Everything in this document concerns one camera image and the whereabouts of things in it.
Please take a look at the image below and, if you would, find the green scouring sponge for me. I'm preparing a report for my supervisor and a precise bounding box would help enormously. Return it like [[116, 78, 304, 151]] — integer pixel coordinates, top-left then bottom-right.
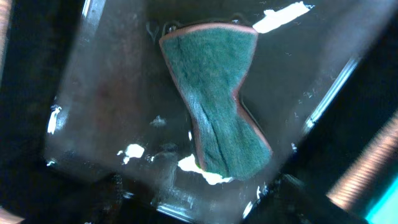
[[159, 22, 272, 180]]

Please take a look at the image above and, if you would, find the blue plastic tray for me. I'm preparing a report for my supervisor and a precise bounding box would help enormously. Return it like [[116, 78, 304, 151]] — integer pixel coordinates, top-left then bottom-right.
[[366, 179, 398, 224]]

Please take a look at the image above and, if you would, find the black plastic tray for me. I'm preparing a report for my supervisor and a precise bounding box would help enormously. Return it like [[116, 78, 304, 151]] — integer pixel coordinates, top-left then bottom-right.
[[1, 0, 397, 223]]

